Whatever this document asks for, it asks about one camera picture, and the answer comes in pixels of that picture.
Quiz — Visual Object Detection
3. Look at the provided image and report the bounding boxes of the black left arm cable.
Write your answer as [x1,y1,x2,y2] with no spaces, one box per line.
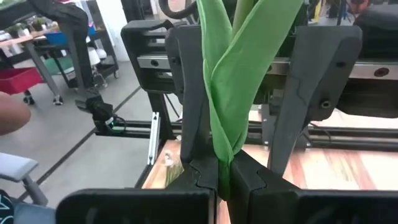
[158,0,200,20]

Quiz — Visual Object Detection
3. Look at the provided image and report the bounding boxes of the red storage bin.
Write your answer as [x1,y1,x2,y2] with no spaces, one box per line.
[0,67,44,96]

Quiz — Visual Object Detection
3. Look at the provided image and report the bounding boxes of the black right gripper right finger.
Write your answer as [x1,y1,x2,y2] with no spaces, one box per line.
[228,149,398,224]

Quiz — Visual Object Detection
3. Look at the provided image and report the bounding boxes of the person's hand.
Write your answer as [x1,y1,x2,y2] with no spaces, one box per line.
[0,91,32,136]

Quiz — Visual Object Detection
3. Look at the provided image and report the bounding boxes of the person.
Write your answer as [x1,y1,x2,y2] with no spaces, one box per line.
[27,0,100,106]

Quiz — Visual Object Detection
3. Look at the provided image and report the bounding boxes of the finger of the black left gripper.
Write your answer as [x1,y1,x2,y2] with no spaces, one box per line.
[267,25,363,175]
[165,24,212,164]

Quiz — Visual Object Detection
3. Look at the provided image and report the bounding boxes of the silver aluminium bracket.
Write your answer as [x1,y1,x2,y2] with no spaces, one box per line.
[147,111,161,166]

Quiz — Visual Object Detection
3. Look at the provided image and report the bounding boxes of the white blossom artificial spray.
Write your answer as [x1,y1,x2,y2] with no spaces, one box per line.
[163,149,185,187]

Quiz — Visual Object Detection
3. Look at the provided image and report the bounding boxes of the black wheeled shelf cart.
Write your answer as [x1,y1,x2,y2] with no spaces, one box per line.
[83,0,121,78]

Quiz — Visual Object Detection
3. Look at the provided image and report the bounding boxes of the light wooden work table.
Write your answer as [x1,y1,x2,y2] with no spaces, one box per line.
[0,27,65,106]

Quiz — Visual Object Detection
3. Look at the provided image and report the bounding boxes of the black device with green light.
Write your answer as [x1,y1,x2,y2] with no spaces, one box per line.
[83,94,127,136]

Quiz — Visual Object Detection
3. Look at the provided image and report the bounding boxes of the red artificial tulip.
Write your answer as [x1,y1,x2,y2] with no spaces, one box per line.
[195,0,304,202]

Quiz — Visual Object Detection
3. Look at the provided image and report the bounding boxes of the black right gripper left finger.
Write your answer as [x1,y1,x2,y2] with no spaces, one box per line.
[55,152,219,224]

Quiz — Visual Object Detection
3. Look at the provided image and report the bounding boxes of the black aluminium table frame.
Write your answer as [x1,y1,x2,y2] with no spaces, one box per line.
[95,91,398,153]

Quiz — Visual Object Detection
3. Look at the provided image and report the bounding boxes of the green storage bin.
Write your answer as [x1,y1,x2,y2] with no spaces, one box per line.
[43,57,74,75]

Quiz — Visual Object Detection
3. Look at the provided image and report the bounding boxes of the blue storage bin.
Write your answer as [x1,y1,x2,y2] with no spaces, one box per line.
[45,30,69,46]

